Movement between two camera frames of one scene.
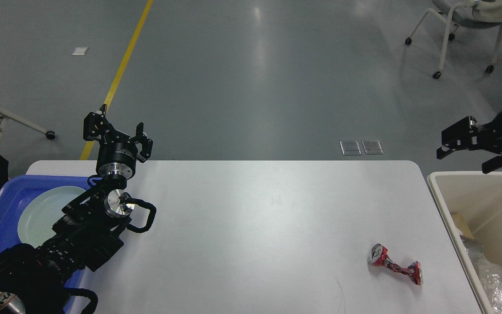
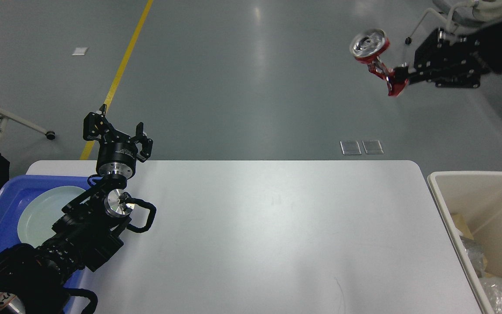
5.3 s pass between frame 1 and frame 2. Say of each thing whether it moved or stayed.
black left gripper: stayed
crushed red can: moved
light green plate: stayed
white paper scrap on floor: stayed
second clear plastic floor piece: stayed
